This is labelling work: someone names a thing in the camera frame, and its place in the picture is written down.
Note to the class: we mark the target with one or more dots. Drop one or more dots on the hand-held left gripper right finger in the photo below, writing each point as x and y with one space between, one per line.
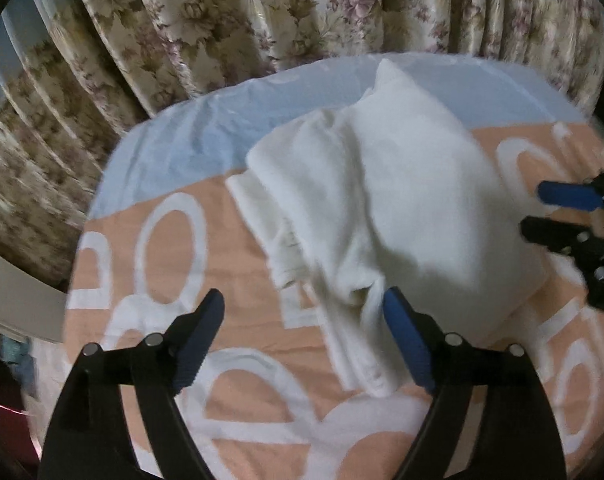
407 337

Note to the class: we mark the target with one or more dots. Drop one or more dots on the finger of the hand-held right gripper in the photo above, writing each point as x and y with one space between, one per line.
569 195
567 242

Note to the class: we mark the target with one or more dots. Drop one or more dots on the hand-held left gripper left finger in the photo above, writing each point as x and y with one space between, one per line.
198 342

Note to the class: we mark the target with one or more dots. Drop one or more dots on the white towel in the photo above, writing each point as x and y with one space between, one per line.
382 185

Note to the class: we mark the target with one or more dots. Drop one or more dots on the printed orange blue bed sheet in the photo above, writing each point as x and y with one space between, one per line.
182 125

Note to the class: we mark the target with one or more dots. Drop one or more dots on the floral curtain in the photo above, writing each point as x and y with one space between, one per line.
232 10

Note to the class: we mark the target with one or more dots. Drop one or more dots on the white bed frame rail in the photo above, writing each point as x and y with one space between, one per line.
22 305

